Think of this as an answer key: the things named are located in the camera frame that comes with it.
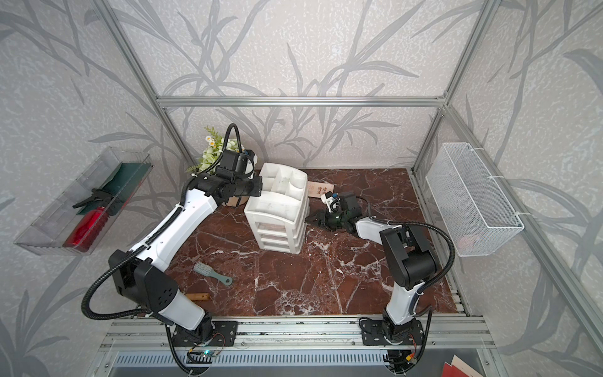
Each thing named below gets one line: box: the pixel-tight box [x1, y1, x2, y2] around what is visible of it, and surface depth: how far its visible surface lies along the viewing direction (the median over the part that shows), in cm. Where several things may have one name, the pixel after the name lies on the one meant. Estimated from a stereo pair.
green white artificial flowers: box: [186, 125, 245, 175], surface depth 87 cm
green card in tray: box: [76, 163, 154, 216], surface depth 68 cm
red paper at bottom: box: [441, 362, 468, 377], surface depth 69 cm
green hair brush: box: [193, 261, 234, 286], surface depth 88 cm
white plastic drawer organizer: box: [244, 161, 311, 255], surface depth 84 cm
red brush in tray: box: [62, 206, 110, 253], surface depth 60 cm
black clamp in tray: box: [72, 188, 124, 217], surface depth 66 cm
